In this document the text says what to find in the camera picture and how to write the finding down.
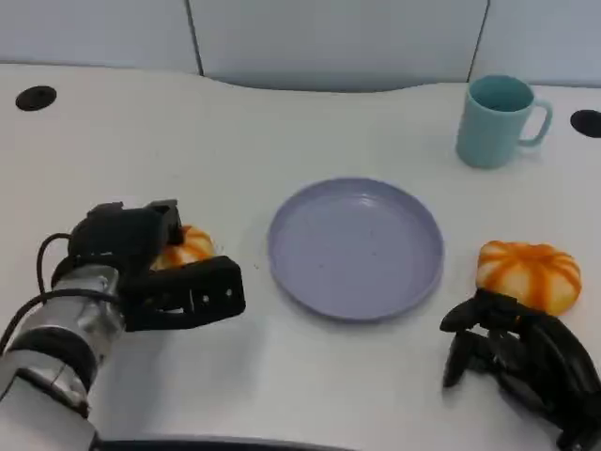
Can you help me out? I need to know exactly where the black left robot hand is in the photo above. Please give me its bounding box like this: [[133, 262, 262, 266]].
[[116, 199, 246, 333]]

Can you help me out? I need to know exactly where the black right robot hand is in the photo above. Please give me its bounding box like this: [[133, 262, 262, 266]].
[[439, 288, 601, 450]]

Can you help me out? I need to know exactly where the orange and white bread roll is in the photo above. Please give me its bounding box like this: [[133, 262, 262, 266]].
[[148, 225, 217, 272], [475, 240, 582, 316]]

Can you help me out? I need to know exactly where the lilac plate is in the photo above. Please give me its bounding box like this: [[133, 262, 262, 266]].
[[267, 177, 445, 323]]

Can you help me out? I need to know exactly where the pale green mug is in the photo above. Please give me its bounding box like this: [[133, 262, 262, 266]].
[[455, 73, 554, 169]]

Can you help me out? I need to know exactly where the grey partition panel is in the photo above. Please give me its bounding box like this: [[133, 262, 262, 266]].
[[186, 0, 492, 93], [0, 0, 206, 77], [467, 0, 601, 89]]

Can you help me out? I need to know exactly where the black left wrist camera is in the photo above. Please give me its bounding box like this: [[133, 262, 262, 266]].
[[68, 201, 147, 265]]

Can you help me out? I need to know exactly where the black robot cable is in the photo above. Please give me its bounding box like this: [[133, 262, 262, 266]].
[[36, 233, 76, 295], [0, 289, 118, 351]]

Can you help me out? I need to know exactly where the black table cable hole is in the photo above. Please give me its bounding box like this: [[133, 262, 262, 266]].
[[15, 86, 58, 112], [569, 109, 601, 138]]

